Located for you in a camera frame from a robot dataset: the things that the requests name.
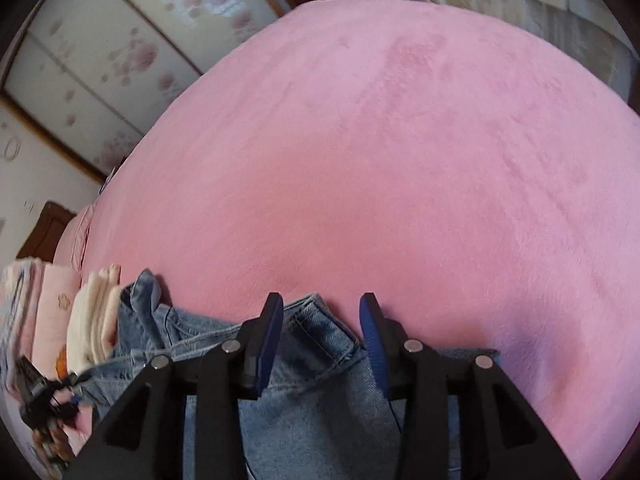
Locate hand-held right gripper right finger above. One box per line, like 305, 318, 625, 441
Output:
359, 292, 581, 480

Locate person's left hand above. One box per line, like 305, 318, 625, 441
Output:
31, 422, 77, 467

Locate floral sliding door wardrobe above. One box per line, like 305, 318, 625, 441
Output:
0, 0, 297, 187

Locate white folded garment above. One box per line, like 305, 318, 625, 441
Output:
66, 263, 124, 373

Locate pink plush bed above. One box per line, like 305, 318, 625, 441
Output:
52, 0, 640, 480

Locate blue denim jacket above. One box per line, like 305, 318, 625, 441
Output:
75, 267, 502, 480

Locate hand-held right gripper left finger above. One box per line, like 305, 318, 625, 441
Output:
62, 292, 285, 480

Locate white wall cable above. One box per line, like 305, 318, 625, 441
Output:
0, 134, 24, 162

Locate dark wooden headboard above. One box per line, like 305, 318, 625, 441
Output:
15, 201, 77, 264

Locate pink flower folded quilt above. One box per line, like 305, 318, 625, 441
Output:
22, 261, 97, 453

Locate pink folded cloth stack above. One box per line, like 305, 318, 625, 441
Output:
0, 258, 43, 396

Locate cream lace covered furniture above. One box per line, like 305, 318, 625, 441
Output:
352, 0, 640, 113

